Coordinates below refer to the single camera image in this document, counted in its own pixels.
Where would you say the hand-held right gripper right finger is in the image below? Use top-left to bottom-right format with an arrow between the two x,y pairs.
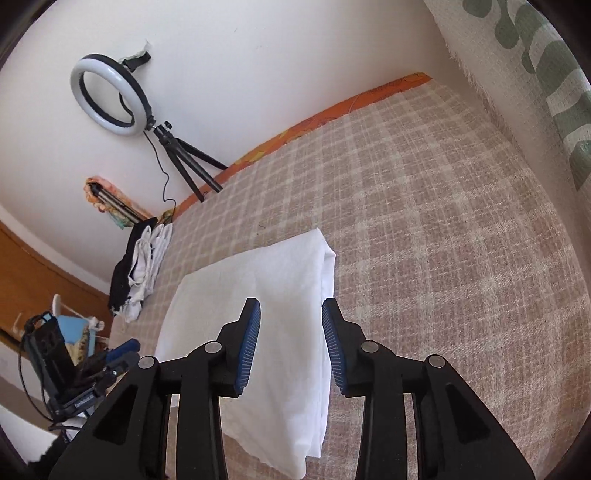
322,298 -> 536,480

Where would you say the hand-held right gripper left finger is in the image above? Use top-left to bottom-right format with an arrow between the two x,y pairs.
48,298 -> 262,480

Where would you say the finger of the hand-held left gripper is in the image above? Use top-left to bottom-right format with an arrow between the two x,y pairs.
95,339 -> 141,365
92,353 -> 140,386

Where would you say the white t-shirt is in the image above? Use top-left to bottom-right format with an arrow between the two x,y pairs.
154,227 -> 337,478

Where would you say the pile of white clothes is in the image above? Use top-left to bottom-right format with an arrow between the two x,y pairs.
122,223 -> 174,323

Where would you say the light blue patterned item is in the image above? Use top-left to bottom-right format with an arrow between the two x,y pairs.
58,315 -> 101,366

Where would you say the white plastic rack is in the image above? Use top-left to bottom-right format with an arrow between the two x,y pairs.
13,294 -> 110,346

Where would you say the black garment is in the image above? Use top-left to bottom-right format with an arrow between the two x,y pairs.
108,224 -> 160,312

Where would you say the beige plaid blanket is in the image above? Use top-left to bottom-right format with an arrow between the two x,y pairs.
124,80 -> 587,480

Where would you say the black mini tripod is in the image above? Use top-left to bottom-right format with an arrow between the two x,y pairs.
148,121 -> 229,203

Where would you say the orange patterned bed sheet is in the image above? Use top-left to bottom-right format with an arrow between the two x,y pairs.
159,71 -> 433,222

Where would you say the black phone holder clip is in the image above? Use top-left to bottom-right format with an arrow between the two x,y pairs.
119,41 -> 153,72

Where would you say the green leaf patterned blanket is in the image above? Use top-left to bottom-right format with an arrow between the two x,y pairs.
422,0 -> 591,190

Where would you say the black power cable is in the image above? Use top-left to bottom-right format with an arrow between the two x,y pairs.
144,131 -> 178,213

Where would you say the white ring light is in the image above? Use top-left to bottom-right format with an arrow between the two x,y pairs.
70,54 -> 155,137

